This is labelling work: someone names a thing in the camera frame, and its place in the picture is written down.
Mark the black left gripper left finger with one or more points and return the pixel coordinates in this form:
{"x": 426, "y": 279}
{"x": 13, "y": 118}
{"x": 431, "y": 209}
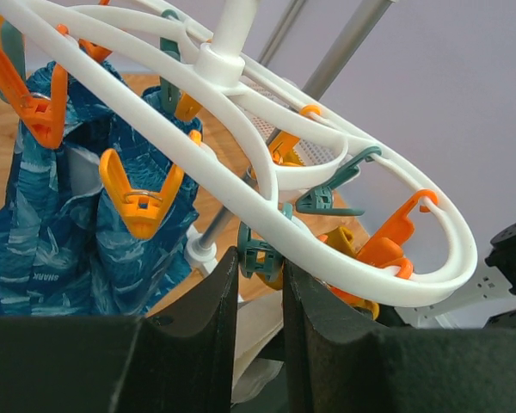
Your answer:
{"x": 179, "y": 360}

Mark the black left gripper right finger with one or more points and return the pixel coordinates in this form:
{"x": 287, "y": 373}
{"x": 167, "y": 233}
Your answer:
{"x": 338, "y": 360}

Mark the white round clip hanger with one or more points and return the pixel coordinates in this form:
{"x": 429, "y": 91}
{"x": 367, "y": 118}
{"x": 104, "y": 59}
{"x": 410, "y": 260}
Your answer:
{"x": 210, "y": 66}

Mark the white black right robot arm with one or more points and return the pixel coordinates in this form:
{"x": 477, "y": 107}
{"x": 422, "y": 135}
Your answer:
{"x": 490, "y": 292}

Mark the grey cloth garment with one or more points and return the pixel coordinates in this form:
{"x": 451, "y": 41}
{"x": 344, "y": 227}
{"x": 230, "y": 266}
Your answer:
{"x": 258, "y": 321}

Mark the white drying rack stand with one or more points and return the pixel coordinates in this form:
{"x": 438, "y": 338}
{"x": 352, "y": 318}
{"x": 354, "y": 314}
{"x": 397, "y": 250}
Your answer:
{"x": 201, "y": 248}

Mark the blue patterned shorts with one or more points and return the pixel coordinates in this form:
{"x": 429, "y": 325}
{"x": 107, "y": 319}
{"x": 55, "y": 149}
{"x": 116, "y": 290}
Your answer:
{"x": 64, "y": 249}

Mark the white perforated plastic basket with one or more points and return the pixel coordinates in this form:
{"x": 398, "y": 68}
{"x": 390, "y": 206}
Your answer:
{"x": 286, "y": 149}

